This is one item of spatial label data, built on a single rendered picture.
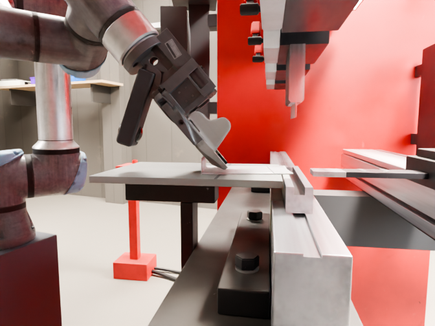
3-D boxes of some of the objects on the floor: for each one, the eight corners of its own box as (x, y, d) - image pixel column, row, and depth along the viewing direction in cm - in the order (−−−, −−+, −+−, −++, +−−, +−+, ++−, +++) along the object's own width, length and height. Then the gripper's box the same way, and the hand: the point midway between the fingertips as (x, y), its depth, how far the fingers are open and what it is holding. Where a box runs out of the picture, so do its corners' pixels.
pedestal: (125, 266, 250) (122, 158, 240) (156, 269, 246) (154, 159, 236) (112, 279, 230) (109, 161, 221) (147, 281, 226) (144, 162, 217)
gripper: (158, 15, 42) (263, 141, 44) (174, 40, 55) (254, 138, 56) (110, 59, 43) (213, 182, 45) (136, 74, 55) (216, 169, 57)
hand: (217, 163), depth 51 cm, fingers open, 5 cm apart
